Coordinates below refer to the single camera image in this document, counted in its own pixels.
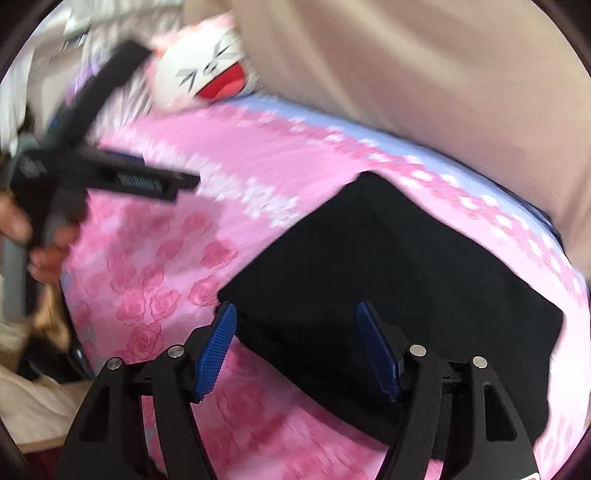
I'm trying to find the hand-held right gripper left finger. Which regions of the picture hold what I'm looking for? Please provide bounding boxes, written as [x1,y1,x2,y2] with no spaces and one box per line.
[55,302,238,480]

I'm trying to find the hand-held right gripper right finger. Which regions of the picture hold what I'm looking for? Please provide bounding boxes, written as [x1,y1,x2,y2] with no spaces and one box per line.
[356,301,541,480]

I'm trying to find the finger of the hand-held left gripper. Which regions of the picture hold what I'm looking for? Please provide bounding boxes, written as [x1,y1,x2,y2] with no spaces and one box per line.
[83,147,200,202]
[51,41,151,149]

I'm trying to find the black pants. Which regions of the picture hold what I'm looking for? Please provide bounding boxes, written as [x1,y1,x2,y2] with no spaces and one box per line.
[217,172,565,444]

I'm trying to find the person's left hand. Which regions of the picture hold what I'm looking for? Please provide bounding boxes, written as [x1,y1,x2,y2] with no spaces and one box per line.
[0,193,82,283]

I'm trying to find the pink rose print bedsheet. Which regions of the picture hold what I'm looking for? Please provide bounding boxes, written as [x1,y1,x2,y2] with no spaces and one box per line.
[60,99,591,480]

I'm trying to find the white cartoon face pillow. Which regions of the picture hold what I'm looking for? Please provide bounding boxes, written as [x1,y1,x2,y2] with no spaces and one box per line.
[150,14,250,112]

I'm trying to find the tan fuzzy cloth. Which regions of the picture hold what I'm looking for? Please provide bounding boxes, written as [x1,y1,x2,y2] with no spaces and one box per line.
[31,282,73,345]

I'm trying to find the cream cloth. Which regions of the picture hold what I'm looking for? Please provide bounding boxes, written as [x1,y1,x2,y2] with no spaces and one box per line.
[0,318,93,450]

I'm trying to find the beige padded headboard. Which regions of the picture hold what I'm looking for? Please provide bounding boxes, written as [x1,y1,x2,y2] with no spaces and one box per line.
[231,0,591,273]

